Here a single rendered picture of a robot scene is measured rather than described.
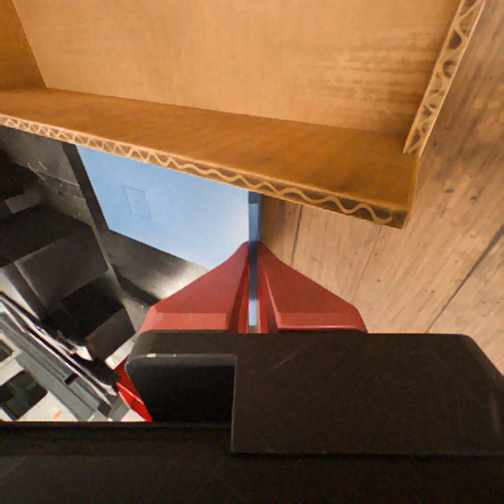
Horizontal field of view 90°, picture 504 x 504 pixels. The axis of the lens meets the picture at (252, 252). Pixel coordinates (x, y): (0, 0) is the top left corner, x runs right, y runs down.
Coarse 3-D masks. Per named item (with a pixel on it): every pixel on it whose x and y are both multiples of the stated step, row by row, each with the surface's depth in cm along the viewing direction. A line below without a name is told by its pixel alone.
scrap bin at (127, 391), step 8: (120, 368) 40; (120, 384) 38; (128, 384) 38; (120, 392) 42; (128, 392) 44; (136, 392) 37; (128, 400) 45; (136, 400) 47; (136, 408) 46; (144, 408) 46; (144, 416) 45
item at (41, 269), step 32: (0, 224) 28; (32, 224) 28; (64, 224) 28; (32, 256) 24; (64, 256) 26; (96, 256) 30; (32, 288) 25; (64, 288) 28; (96, 320) 34; (128, 320) 38
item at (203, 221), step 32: (96, 160) 17; (128, 160) 15; (96, 192) 19; (160, 192) 15; (192, 192) 14; (224, 192) 13; (256, 192) 10; (128, 224) 19; (160, 224) 17; (192, 224) 15; (224, 224) 14; (256, 224) 10; (192, 256) 17; (224, 256) 15; (256, 256) 11; (256, 288) 12; (256, 320) 13
